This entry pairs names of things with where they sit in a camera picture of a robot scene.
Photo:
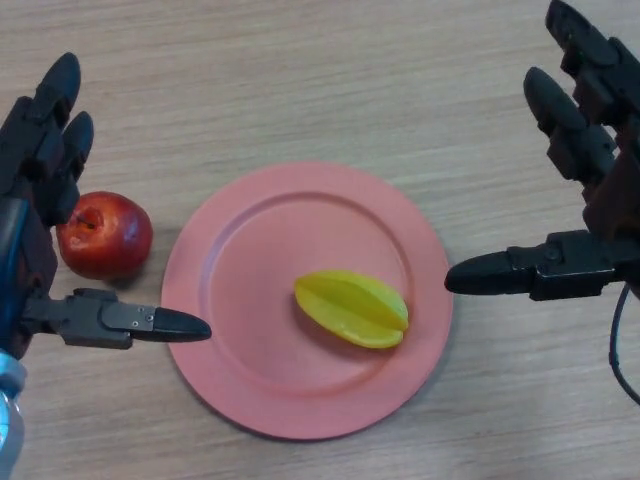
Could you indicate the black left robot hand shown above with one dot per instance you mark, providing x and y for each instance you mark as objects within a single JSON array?
[{"x": 35, "y": 160}]

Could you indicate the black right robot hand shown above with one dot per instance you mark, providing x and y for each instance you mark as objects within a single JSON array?
[{"x": 570, "y": 270}]

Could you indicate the yellow starfruit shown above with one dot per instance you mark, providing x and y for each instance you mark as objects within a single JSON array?
[{"x": 350, "y": 310}]

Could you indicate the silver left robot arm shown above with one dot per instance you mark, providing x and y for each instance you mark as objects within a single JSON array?
[{"x": 7, "y": 415}]

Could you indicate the pink round plate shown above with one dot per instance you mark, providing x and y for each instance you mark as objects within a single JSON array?
[{"x": 250, "y": 300}]

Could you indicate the red apple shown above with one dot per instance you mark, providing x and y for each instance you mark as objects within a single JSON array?
[{"x": 105, "y": 235}]

